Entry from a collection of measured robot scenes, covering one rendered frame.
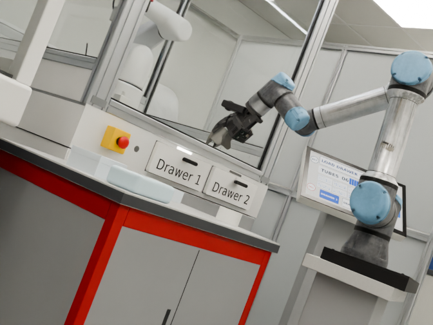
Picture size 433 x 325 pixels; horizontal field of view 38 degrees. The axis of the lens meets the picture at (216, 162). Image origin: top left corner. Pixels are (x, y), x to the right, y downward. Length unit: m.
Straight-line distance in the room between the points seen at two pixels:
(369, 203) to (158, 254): 0.68
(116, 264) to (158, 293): 0.17
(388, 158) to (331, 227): 1.05
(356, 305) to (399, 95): 0.64
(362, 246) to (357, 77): 2.21
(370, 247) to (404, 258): 1.56
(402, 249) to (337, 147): 0.79
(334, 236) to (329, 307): 0.98
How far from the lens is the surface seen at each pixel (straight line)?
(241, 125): 2.13
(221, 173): 2.44
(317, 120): 2.16
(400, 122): 1.96
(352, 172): 3.00
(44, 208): 1.59
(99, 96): 2.02
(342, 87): 4.12
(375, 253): 2.01
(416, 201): 3.60
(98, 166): 1.54
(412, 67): 1.98
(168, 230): 1.50
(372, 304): 1.96
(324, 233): 2.92
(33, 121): 2.19
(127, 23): 2.05
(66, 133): 2.02
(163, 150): 2.20
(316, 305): 1.99
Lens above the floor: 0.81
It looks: 3 degrees up
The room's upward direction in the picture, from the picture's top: 21 degrees clockwise
